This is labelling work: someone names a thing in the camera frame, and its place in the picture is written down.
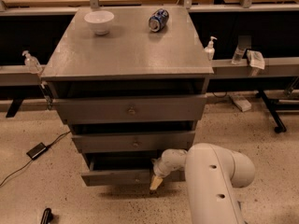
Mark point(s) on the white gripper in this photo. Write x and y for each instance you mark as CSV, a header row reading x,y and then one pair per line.
x,y
163,169

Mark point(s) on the grey drawer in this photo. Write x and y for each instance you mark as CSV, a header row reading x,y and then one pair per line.
x,y
119,142
120,168
130,109

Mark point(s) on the clear plastic water bottle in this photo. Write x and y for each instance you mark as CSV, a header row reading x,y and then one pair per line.
x,y
240,49

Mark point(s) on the black stand leg with caster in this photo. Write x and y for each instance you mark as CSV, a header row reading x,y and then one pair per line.
x,y
274,105

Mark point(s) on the crumpled white paper packet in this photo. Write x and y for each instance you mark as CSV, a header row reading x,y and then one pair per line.
x,y
255,59

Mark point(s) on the grey middle drawer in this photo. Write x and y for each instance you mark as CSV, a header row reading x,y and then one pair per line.
x,y
119,142

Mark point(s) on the black table leg left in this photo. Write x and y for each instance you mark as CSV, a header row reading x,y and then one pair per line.
x,y
14,108

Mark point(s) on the black power adapter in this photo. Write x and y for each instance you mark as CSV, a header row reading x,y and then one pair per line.
x,y
36,151

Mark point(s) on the blue soda can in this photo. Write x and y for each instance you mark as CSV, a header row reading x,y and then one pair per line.
x,y
158,20

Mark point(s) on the black object bottom left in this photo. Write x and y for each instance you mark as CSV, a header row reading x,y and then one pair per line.
x,y
47,216

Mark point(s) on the white ceramic bowl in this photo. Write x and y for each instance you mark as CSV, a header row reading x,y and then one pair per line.
x,y
99,21

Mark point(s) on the grey bottom drawer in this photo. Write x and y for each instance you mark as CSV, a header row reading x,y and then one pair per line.
x,y
120,168

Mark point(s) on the white box on floor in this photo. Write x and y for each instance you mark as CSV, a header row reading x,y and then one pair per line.
x,y
241,102

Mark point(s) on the grey wooden drawer cabinet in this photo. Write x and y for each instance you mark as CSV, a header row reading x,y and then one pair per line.
x,y
129,61

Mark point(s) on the grey metal shelf rail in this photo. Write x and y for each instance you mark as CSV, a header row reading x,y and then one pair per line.
x,y
18,75

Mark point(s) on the grey top drawer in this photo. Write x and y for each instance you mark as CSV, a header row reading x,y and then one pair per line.
x,y
130,109

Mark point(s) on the clear pump bottle left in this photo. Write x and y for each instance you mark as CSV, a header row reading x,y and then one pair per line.
x,y
32,63

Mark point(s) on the white pump bottle right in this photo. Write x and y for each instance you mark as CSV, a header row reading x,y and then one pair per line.
x,y
209,49

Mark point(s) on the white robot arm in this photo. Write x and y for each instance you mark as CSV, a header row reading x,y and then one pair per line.
x,y
211,173

